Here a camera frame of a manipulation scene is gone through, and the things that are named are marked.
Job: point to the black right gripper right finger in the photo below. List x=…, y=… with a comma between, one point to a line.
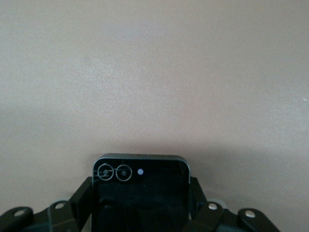
x=229, y=222

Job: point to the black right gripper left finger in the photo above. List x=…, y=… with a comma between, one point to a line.
x=48, y=220

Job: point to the small black flip phone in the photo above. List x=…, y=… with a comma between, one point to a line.
x=144, y=193

